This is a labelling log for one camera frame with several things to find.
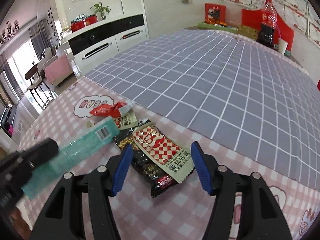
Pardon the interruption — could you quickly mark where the red white checkered snack packet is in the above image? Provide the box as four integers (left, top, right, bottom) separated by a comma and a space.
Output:
132, 124, 194, 184

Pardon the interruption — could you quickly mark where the black snack packet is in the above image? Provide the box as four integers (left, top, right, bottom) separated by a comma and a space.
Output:
113, 120, 179, 198

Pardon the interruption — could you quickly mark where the red crumpled wrapper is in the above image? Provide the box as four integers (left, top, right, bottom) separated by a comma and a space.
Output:
89, 102, 131, 118

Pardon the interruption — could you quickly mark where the purple grid tablecloth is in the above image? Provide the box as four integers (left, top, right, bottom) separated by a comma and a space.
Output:
87, 30, 319, 189

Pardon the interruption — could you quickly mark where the dark wooden chair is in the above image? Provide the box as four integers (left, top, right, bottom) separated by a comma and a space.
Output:
24, 64, 55, 110

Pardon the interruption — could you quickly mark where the beige sofa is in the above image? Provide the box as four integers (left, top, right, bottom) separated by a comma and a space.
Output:
37, 46, 74, 87

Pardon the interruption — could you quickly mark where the pink blanket on sofa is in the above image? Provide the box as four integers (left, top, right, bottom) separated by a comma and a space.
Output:
44, 55, 73, 86

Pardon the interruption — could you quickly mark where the white black sideboard cabinet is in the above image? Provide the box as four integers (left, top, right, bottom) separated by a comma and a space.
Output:
68, 14, 147, 76

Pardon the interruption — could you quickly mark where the chandelier ceiling lamp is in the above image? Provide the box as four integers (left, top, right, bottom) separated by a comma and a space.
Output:
0, 20, 20, 44

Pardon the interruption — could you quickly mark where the green tray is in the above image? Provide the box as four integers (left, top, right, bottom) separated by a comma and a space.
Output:
197, 22, 238, 34

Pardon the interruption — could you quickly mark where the cola bottle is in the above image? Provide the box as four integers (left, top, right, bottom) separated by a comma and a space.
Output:
257, 0, 278, 48

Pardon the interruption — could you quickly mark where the white paper cup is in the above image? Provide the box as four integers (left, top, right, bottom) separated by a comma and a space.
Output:
278, 38, 289, 55

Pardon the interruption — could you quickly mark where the red gift box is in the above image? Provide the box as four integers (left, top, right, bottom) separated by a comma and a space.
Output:
71, 14, 98, 33

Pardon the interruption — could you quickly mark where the potted green plant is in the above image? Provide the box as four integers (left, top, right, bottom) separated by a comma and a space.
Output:
91, 2, 111, 20

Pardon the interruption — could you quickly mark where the red photo frame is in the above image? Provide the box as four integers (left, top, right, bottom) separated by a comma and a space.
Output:
205, 3, 226, 24

